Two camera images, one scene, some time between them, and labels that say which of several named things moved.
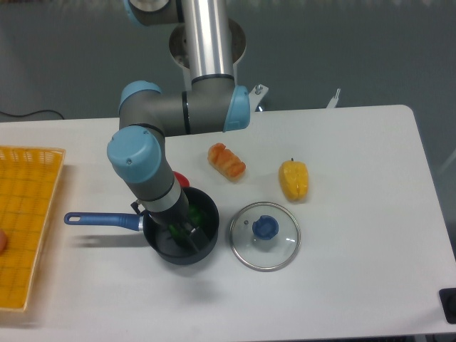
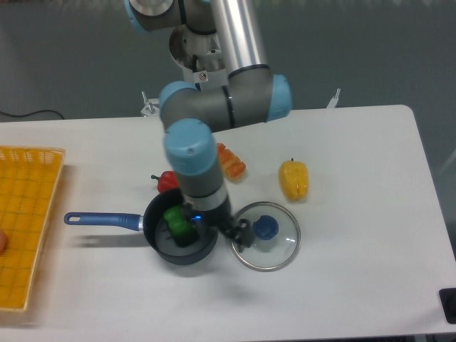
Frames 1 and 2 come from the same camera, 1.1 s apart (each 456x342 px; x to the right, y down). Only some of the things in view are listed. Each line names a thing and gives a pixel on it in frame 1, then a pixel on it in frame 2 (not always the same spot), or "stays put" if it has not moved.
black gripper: x=178 y=216 → x=220 y=217
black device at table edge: x=448 y=298 stays put
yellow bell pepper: x=293 y=176 stays put
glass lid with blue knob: x=265 y=236 stays put
